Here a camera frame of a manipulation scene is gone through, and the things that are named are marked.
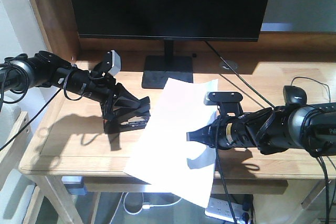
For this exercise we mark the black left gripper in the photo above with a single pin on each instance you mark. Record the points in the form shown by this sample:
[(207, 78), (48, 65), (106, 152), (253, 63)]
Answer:
[(105, 91)]

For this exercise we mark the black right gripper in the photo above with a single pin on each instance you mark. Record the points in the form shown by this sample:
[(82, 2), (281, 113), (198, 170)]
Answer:
[(231, 132)]

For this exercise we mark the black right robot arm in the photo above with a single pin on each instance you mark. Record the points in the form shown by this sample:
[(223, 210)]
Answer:
[(308, 127)]

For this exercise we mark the black monitor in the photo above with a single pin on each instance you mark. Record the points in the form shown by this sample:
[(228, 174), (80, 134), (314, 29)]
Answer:
[(169, 20)]

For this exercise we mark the white paper sheets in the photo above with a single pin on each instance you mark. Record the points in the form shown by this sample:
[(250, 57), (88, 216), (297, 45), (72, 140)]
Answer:
[(178, 140)]

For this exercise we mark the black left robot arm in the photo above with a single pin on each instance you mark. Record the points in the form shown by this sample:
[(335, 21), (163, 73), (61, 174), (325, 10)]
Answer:
[(46, 69)]

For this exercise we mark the wooden chair grey cushion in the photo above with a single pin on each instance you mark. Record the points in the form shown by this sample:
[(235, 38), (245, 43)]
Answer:
[(20, 197)]

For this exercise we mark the black computer mouse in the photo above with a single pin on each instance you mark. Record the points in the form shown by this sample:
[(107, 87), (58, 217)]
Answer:
[(294, 95)]

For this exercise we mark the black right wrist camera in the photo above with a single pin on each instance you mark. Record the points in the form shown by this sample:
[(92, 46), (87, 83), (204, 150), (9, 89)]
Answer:
[(227, 102)]

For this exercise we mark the white power strip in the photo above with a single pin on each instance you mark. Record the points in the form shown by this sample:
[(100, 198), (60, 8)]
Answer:
[(220, 209)]

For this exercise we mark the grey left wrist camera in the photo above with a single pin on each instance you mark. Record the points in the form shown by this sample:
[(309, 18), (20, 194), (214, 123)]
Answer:
[(110, 64)]

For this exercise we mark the black orange stapler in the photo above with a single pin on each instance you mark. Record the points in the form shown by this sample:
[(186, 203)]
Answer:
[(117, 121)]

